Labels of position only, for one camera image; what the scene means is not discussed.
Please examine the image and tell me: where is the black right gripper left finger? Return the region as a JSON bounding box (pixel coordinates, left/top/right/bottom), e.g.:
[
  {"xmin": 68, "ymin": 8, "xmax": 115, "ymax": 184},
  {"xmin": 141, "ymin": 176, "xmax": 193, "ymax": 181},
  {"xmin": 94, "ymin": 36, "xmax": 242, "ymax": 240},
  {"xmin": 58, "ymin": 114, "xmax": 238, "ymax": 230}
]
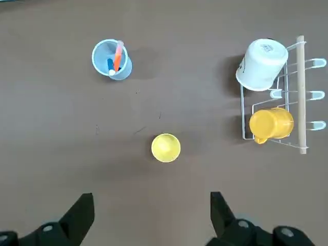
[{"xmin": 0, "ymin": 193, "xmax": 95, "ymax": 246}]

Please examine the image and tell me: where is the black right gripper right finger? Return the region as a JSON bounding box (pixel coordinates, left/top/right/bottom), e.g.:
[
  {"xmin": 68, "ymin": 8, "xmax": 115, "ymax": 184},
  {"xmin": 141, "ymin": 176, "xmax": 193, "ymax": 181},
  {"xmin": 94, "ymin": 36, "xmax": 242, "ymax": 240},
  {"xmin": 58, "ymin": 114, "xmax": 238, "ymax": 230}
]
[{"xmin": 207, "ymin": 191, "xmax": 316, "ymax": 246}]

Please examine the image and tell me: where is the yellow plastic cup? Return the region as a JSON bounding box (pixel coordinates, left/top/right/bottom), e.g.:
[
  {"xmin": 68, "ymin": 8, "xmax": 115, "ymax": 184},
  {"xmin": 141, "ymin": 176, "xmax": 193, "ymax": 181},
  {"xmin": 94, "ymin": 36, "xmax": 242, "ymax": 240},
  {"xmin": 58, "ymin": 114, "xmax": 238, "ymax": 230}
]
[{"xmin": 151, "ymin": 133, "xmax": 181, "ymax": 163}]

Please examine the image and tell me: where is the yellow-orange mug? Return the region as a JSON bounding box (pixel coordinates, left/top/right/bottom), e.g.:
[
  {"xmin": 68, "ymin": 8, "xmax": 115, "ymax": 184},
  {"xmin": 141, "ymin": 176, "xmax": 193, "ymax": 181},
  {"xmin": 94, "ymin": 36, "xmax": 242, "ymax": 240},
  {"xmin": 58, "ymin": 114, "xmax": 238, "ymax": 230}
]
[{"xmin": 249, "ymin": 107, "xmax": 295, "ymax": 145}]

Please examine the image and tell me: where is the clear plastic measuring beaker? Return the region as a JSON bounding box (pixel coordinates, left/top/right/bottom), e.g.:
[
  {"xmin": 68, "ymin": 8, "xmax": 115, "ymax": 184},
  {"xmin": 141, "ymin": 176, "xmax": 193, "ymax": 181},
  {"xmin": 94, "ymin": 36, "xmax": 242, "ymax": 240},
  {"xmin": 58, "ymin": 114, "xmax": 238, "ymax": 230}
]
[{"xmin": 91, "ymin": 38, "xmax": 133, "ymax": 81}]

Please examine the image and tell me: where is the blue marker pen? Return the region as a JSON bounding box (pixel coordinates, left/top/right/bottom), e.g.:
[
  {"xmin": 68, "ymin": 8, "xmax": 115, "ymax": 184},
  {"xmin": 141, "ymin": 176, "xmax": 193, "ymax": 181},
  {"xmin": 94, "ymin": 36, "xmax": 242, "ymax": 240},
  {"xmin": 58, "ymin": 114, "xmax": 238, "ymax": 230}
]
[{"xmin": 107, "ymin": 58, "xmax": 117, "ymax": 77}]

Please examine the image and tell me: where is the white ceramic mug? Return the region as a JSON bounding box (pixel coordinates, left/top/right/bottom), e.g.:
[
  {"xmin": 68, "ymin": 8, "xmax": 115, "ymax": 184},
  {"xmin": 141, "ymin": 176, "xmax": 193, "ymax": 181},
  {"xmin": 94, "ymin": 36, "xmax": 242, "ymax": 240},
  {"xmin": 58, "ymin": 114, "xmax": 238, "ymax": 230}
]
[{"xmin": 235, "ymin": 38, "xmax": 289, "ymax": 92}]

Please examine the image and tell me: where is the orange marker pen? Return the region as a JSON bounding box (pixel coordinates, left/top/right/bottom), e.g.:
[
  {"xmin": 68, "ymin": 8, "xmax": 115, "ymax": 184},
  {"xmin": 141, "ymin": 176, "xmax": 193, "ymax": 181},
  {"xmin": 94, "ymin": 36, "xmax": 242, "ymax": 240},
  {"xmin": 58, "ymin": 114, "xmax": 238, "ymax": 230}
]
[{"xmin": 113, "ymin": 40, "xmax": 125, "ymax": 73}]

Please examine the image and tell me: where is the white wire cup rack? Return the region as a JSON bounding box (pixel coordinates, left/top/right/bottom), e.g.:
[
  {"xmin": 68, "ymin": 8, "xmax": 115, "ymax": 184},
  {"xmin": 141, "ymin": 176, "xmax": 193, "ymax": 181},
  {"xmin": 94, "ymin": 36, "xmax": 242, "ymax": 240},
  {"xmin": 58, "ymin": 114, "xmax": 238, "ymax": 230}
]
[{"xmin": 240, "ymin": 35, "xmax": 327, "ymax": 155}]

